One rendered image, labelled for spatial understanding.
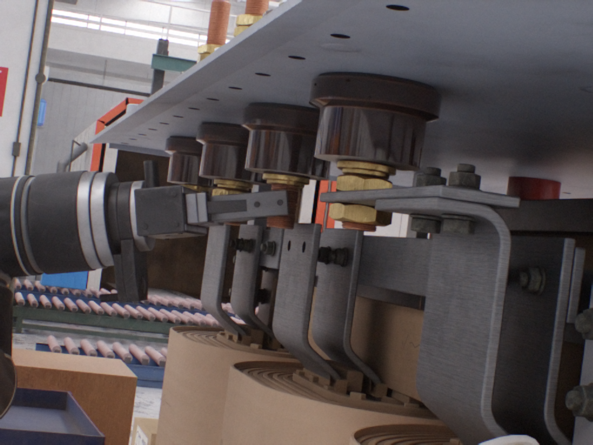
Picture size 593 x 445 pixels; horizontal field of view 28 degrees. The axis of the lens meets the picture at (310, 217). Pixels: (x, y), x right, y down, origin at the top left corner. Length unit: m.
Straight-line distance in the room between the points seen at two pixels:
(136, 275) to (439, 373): 0.49
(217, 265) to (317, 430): 0.58
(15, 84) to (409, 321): 10.44
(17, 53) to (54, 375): 9.27
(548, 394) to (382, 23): 0.26
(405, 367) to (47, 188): 0.41
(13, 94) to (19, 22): 0.69
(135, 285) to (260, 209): 0.15
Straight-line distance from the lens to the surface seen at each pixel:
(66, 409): 2.17
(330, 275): 1.26
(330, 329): 1.23
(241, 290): 1.67
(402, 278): 1.07
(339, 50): 0.86
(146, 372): 9.51
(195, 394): 1.56
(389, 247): 1.11
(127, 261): 1.23
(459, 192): 0.75
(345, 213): 0.96
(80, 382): 2.39
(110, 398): 2.40
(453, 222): 0.77
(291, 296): 1.23
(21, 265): 1.26
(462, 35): 0.75
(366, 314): 1.29
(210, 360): 1.53
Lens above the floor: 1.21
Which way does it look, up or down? 2 degrees up
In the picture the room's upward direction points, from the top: 7 degrees clockwise
